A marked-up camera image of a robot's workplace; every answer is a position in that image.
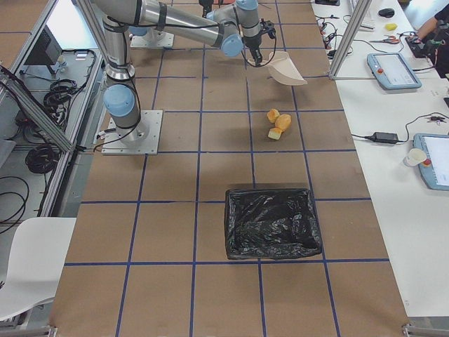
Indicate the black power adapter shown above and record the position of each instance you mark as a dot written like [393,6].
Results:
[387,138]

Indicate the person in dark clothes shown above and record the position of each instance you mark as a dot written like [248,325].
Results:
[430,30]

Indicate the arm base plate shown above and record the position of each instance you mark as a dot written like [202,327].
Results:
[144,139]
[152,40]

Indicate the beige plastic dustpan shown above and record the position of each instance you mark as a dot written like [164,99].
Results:
[282,69]

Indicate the aluminium frame post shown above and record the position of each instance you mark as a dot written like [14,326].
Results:
[348,37]

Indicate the red handled scissors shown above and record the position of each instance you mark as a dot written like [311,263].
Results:
[389,39]

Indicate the upper blue teach pendant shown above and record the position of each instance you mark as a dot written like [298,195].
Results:
[392,72]

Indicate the black bag lined bin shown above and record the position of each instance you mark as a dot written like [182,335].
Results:
[277,224]

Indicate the lower blue teach pendant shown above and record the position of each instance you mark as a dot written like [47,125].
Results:
[434,174]

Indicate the aluminium side rail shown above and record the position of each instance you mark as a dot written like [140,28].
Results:
[33,109]

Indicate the black control box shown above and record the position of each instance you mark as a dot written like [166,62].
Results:
[45,51]

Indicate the yellow sponge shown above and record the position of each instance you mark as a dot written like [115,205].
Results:
[390,26]

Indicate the bread piece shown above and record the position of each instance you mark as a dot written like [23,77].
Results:
[275,133]
[273,115]

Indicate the white chair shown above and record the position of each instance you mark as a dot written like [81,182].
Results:
[35,264]

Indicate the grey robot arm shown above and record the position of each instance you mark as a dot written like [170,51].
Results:
[231,29]
[160,19]

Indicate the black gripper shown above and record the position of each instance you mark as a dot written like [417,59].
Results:
[251,43]
[206,4]

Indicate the blue teach pendant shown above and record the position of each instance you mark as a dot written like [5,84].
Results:
[434,174]
[392,72]

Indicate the round bread roll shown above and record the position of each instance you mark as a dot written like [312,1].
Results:
[283,122]

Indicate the white paper cup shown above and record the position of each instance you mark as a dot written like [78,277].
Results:
[414,157]

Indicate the black computer mouse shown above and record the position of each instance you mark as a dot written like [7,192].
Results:
[386,12]

